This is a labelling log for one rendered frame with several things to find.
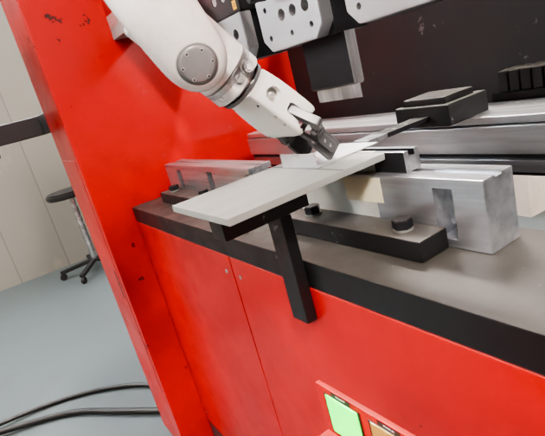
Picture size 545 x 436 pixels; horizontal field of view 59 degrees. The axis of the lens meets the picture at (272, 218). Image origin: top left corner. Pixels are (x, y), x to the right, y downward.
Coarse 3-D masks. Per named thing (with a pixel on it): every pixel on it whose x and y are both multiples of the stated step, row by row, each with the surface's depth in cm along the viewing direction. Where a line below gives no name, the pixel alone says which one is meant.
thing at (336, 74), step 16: (352, 32) 69; (304, 48) 76; (320, 48) 73; (336, 48) 70; (352, 48) 69; (320, 64) 74; (336, 64) 71; (352, 64) 69; (320, 80) 76; (336, 80) 73; (352, 80) 70; (320, 96) 78; (336, 96) 75; (352, 96) 72
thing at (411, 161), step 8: (376, 152) 71; (384, 152) 69; (392, 152) 68; (400, 152) 67; (408, 152) 68; (416, 152) 68; (384, 160) 70; (392, 160) 68; (400, 160) 67; (408, 160) 67; (416, 160) 68; (376, 168) 72; (384, 168) 70; (392, 168) 69; (400, 168) 68; (408, 168) 67; (416, 168) 68
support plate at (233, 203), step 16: (352, 160) 69; (368, 160) 67; (256, 176) 76; (272, 176) 73; (288, 176) 70; (304, 176) 67; (320, 176) 65; (336, 176) 65; (208, 192) 74; (224, 192) 71; (240, 192) 68; (256, 192) 66; (272, 192) 63; (288, 192) 61; (304, 192) 62; (176, 208) 70; (192, 208) 66; (208, 208) 64; (224, 208) 62; (240, 208) 60; (256, 208) 59; (224, 224) 58
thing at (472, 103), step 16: (416, 96) 92; (432, 96) 86; (448, 96) 83; (464, 96) 85; (480, 96) 86; (400, 112) 90; (416, 112) 87; (432, 112) 84; (448, 112) 82; (464, 112) 84; (480, 112) 86; (400, 128) 82
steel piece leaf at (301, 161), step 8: (336, 152) 77; (344, 152) 75; (352, 152) 74; (288, 160) 75; (296, 160) 74; (304, 160) 72; (312, 160) 70; (320, 160) 74; (328, 160) 73; (336, 160) 72; (304, 168) 73; (312, 168) 71
